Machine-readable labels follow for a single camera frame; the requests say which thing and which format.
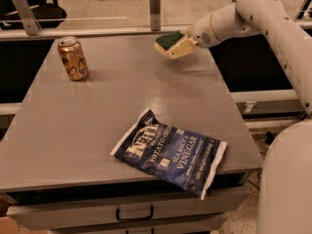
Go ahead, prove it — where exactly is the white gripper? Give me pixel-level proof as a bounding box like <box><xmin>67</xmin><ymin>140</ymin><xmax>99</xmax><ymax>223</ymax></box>
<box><xmin>167</xmin><ymin>3</ymin><xmax>258</xmax><ymax>59</ymax></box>

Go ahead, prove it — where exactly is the green and yellow sponge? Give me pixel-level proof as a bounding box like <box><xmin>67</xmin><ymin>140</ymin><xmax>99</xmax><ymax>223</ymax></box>
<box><xmin>154</xmin><ymin>31</ymin><xmax>184</xmax><ymax>55</ymax></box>

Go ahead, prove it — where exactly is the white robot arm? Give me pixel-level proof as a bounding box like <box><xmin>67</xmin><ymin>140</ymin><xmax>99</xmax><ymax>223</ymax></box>
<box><xmin>166</xmin><ymin>0</ymin><xmax>312</xmax><ymax>234</ymax></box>

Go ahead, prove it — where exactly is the orange soda can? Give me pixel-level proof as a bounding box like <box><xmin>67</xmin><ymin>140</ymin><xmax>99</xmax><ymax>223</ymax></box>
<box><xmin>58</xmin><ymin>36</ymin><xmax>89</xmax><ymax>81</ymax></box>

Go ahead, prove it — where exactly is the blue potato chip bag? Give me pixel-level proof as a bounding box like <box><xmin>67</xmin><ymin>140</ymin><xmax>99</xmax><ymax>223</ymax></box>
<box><xmin>111</xmin><ymin>108</ymin><xmax>227</xmax><ymax>199</ymax></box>

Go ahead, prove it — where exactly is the black office chair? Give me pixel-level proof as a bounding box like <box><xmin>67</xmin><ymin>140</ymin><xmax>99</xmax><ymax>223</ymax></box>
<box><xmin>0</xmin><ymin>0</ymin><xmax>67</xmax><ymax>30</ymax></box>

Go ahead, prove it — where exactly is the glass barrier panel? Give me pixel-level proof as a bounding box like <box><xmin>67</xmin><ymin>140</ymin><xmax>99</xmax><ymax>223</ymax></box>
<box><xmin>0</xmin><ymin>0</ymin><xmax>242</xmax><ymax>31</ymax></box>

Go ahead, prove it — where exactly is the middle metal rail bracket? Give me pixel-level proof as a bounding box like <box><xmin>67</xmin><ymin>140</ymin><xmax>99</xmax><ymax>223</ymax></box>
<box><xmin>149</xmin><ymin>0</ymin><xmax>161</xmax><ymax>31</ymax></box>

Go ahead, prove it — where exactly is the left metal rail bracket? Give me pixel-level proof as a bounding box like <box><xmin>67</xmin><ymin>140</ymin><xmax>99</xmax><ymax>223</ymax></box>
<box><xmin>12</xmin><ymin>0</ymin><xmax>41</xmax><ymax>36</ymax></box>

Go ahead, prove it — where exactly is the grey drawer with black handle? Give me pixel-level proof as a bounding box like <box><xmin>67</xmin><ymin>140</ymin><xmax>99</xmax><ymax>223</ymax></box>
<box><xmin>8</xmin><ymin>186</ymin><xmax>249</xmax><ymax>234</ymax></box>

